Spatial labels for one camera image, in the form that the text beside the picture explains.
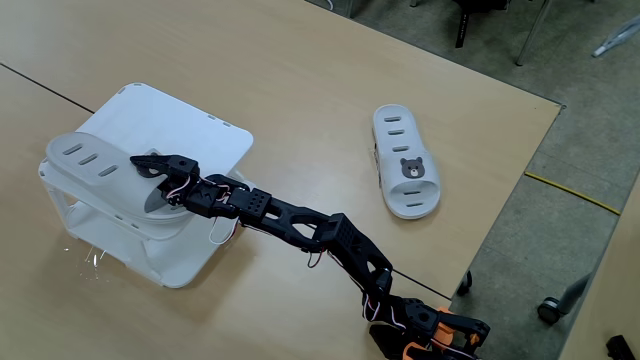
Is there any metal chair leg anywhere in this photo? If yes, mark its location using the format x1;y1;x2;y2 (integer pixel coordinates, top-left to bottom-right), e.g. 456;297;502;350
515;0;554;67

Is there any white bear slipper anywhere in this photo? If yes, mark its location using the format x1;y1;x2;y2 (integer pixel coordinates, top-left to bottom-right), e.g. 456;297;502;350
44;131;194;225
372;103;442;221

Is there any black table caster wheel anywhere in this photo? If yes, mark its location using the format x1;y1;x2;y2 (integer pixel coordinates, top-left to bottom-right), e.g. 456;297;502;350
455;269;474;297

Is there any grey folded umbrella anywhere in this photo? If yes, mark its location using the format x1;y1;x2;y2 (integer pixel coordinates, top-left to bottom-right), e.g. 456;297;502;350
592;14;640;59

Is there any white plastic box shelf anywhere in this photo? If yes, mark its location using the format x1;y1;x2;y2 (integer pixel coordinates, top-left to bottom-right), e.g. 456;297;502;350
38;82;260;290

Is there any black chair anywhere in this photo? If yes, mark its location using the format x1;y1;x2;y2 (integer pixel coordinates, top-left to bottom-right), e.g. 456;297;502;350
452;0;514;50

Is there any yellow floor cable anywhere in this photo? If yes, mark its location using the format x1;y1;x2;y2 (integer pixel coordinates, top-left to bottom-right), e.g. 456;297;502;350
523;171;622;217

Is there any black floor object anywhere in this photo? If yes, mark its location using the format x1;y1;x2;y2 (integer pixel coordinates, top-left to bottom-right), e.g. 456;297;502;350
605;334;637;360

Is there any grey caster wheel leg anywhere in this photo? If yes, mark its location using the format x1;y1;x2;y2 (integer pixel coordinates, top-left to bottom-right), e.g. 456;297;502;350
537;272;592;326

